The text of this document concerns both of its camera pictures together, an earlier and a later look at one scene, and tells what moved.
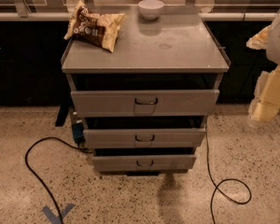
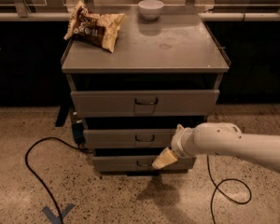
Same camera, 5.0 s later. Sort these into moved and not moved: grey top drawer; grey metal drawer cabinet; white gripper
Moved: white gripper
Not moved: grey metal drawer cabinet; grey top drawer
